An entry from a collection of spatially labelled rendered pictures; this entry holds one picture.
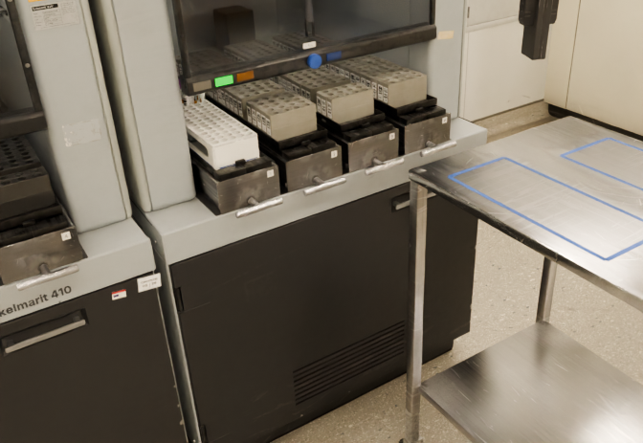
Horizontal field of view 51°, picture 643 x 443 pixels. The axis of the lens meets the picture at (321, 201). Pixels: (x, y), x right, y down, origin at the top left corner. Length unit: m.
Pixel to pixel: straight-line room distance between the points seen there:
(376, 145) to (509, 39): 2.09
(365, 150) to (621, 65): 2.19
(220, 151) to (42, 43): 0.37
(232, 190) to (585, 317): 1.36
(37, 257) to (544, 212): 0.86
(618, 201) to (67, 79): 0.96
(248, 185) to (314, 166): 0.15
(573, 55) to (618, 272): 2.67
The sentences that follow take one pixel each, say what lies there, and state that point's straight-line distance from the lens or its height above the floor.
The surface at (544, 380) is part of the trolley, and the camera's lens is 1.64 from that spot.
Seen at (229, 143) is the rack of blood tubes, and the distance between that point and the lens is 1.32.
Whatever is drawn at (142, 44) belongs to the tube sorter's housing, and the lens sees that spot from 1.26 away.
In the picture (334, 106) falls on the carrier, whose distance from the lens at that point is 1.47.
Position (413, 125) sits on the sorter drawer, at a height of 0.80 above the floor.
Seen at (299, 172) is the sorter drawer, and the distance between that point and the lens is 1.38.
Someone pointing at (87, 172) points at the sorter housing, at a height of 0.86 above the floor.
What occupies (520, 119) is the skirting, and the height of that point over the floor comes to 0.02.
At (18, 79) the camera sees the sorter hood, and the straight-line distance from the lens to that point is 1.21.
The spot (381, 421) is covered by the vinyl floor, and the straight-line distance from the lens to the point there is 1.89.
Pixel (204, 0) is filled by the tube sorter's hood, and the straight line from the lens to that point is 1.28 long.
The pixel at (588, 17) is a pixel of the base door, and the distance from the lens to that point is 3.55.
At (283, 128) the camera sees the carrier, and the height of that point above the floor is 0.85.
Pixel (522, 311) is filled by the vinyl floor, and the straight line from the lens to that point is 2.29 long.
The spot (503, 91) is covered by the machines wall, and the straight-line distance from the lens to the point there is 3.56.
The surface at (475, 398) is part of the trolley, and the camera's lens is 1.57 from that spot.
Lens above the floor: 1.38
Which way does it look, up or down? 29 degrees down
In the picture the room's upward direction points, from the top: 3 degrees counter-clockwise
